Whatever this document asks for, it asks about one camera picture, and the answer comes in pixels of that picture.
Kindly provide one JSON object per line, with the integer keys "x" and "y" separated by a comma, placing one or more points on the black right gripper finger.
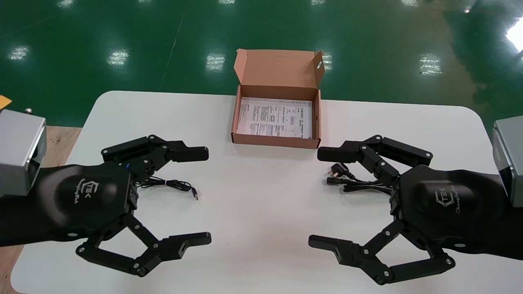
{"x": 339, "y": 153}
{"x": 347, "y": 251}

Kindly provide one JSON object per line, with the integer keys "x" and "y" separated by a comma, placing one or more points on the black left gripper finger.
{"x": 179, "y": 153}
{"x": 175, "y": 245}

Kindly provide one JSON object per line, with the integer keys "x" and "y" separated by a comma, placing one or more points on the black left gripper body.
{"x": 81, "y": 196}

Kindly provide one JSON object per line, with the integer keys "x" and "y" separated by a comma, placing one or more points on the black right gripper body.
{"x": 449, "y": 204}

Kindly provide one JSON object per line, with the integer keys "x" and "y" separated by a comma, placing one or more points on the brown cardboard storage box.
{"x": 278, "y": 69}

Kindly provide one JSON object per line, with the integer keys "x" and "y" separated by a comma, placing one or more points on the white printed manual sheet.
{"x": 269, "y": 118}

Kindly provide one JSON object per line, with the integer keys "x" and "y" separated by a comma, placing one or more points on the yellow flat piece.
{"x": 4, "y": 101}

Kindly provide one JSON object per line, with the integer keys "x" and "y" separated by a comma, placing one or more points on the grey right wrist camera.
{"x": 510, "y": 155}

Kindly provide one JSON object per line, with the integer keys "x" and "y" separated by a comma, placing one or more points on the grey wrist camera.
{"x": 510, "y": 155}
{"x": 16, "y": 147}

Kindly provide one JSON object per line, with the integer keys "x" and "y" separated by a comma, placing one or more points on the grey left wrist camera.
{"x": 16, "y": 147}

